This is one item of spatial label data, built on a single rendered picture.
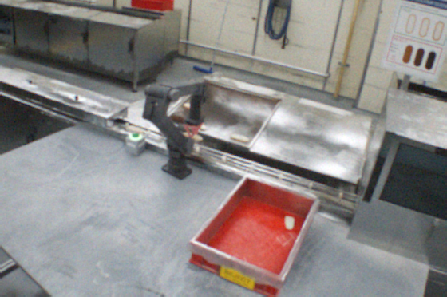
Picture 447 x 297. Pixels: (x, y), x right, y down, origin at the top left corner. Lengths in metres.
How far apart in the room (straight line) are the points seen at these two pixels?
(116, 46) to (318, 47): 2.65
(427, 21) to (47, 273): 2.07
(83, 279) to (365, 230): 1.02
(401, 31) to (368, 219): 1.12
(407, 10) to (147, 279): 1.80
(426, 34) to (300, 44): 3.33
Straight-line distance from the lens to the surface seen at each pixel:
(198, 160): 1.74
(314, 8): 5.25
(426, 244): 1.54
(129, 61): 4.55
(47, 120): 2.33
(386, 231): 1.51
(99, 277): 1.27
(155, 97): 1.33
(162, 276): 1.26
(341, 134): 2.05
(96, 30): 4.79
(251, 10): 5.49
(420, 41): 2.21
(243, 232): 1.44
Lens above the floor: 1.78
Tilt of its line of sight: 27 degrees down
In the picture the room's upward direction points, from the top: 7 degrees clockwise
